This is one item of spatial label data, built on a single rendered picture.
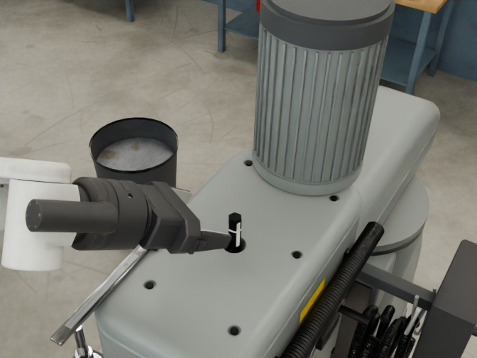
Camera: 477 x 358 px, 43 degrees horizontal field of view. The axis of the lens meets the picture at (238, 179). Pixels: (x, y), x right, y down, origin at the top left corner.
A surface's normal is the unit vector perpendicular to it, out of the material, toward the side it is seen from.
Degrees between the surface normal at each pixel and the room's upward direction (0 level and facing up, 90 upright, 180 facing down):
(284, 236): 0
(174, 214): 30
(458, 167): 0
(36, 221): 60
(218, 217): 0
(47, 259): 65
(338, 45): 90
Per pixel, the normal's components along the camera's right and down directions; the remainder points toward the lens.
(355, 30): 0.28, 0.63
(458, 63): -0.53, 0.54
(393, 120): 0.03, -0.76
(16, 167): -0.52, -0.06
